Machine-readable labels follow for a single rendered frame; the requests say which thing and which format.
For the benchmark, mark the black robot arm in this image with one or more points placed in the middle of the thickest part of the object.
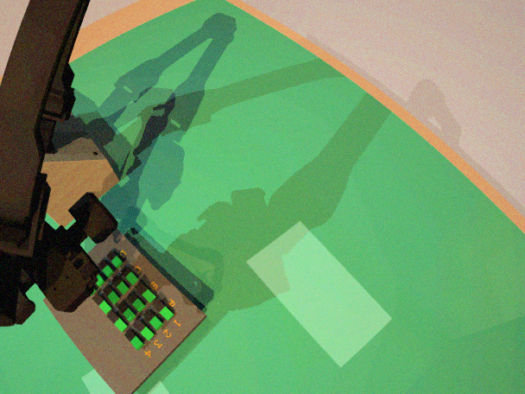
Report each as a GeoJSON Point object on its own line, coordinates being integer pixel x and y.
{"type": "Point", "coordinates": [35, 93]}

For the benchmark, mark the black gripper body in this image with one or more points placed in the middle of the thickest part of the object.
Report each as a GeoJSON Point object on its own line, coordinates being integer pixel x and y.
{"type": "Point", "coordinates": [92, 219]}

